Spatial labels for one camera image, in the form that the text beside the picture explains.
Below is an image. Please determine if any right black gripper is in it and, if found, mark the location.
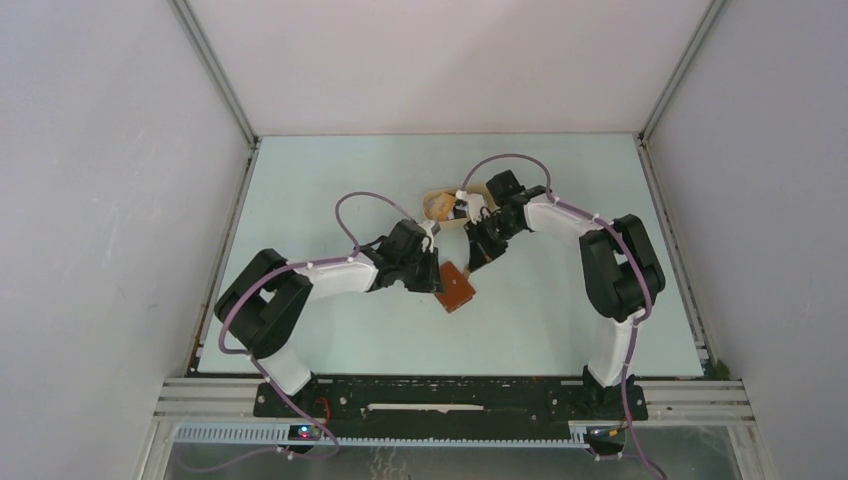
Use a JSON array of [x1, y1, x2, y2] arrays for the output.
[[463, 214, 522, 272]]

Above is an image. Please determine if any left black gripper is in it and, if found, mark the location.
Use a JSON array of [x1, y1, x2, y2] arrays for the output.
[[398, 246, 446, 294]]

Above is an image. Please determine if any brown leather card holder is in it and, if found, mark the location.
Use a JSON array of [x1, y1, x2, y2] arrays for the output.
[[434, 262, 476, 314]]

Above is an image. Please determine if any beige oval tray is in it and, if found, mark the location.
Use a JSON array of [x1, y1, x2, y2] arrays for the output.
[[422, 184, 495, 230]]

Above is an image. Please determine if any gold credit card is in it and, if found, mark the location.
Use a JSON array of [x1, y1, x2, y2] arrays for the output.
[[426, 192, 456, 222]]

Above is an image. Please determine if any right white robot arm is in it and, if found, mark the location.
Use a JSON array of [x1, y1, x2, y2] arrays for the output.
[[455, 170, 666, 418]]

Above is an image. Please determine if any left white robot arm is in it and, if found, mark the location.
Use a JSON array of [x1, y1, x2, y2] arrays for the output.
[[214, 219, 444, 417]]

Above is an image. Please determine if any black card in tray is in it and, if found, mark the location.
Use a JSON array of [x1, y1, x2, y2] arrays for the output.
[[449, 199, 467, 220]]

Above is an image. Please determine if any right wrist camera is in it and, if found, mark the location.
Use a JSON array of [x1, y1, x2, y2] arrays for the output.
[[454, 190, 489, 224]]

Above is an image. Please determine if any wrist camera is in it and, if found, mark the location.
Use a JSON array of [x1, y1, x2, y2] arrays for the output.
[[454, 190, 489, 224], [418, 220, 441, 252]]

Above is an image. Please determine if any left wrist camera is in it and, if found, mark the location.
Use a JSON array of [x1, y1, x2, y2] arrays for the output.
[[418, 220, 441, 252]]

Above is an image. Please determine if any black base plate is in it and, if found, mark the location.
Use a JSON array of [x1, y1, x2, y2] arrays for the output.
[[253, 374, 648, 440]]

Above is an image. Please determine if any grey cable duct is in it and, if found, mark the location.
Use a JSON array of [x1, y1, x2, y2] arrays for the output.
[[173, 422, 625, 449]]

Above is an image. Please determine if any aluminium frame rail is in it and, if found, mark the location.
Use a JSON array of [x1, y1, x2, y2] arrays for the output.
[[153, 378, 756, 427]]

